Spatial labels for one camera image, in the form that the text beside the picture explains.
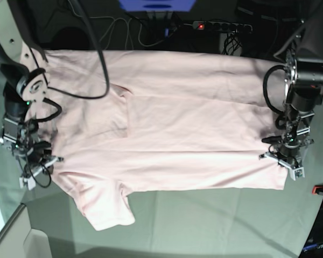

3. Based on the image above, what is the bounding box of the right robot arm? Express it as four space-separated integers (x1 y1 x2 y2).
0 43 64 190

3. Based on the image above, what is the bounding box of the white coiled cable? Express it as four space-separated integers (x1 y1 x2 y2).
97 17 135 51

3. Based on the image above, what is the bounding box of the black power strip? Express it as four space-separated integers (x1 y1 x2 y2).
192 20 253 34

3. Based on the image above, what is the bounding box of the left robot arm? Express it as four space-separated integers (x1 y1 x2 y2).
260 1 323 180

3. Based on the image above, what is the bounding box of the pink printed t-shirt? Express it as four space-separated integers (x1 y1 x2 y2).
20 50 287 231

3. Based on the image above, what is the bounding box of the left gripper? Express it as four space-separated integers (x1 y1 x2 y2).
259 136 314 180

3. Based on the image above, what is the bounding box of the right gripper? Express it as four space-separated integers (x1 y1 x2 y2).
13 141 64 190

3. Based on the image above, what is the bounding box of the white bin bottom left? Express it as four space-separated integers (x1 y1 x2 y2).
0 204 52 258

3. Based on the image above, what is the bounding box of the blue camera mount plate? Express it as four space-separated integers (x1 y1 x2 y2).
119 0 196 12

